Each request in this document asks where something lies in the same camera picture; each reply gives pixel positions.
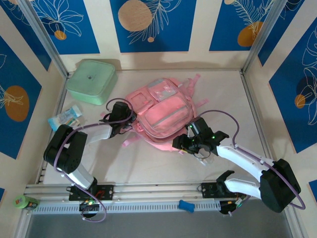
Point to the pink student backpack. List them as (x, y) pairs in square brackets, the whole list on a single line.
[(166, 116)]

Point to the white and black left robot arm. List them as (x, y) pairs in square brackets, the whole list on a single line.
[(99, 132)]

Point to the blue tissue pack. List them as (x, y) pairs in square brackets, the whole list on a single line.
[(63, 117)]

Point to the clear packet of printed cards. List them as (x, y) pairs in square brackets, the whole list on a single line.
[(74, 122)]

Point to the mint green square lunch case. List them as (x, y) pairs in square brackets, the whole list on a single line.
[(90, 80)]

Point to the blue bone-shaped clip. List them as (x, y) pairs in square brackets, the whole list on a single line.
[(186, 205)]

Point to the green tape roll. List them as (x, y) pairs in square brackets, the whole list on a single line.
[(23, 201)]

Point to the aluminium front frame rail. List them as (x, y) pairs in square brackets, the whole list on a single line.
[(158, 191)]

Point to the aluminium side rail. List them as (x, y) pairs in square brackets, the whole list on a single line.
[(60, 99), (253, 99)]

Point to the aluminium frame post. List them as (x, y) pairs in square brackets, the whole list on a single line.
[(44, 37), (263, 37)]

